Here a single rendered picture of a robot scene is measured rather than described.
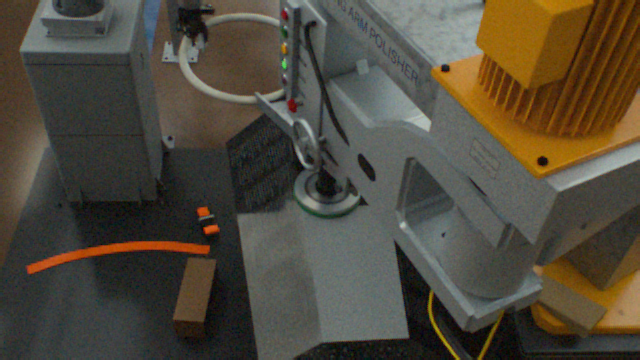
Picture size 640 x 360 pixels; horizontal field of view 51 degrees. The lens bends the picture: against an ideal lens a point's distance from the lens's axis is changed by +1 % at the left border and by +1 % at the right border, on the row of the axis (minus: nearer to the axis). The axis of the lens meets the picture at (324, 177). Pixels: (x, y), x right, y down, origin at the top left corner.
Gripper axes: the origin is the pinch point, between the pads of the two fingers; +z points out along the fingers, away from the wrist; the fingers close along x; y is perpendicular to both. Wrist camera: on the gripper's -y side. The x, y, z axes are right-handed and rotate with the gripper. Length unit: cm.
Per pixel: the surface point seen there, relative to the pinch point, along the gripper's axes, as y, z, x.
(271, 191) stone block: 37, 11, 60
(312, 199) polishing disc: 40, -1, 78
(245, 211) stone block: 43, 20, 54
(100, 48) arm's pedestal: 22.8, 0.9, -28.7
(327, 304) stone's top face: 69, 0, 102
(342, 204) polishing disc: 37, -1, 87
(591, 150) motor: 73, -91, 144
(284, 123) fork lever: 28, -13, 59
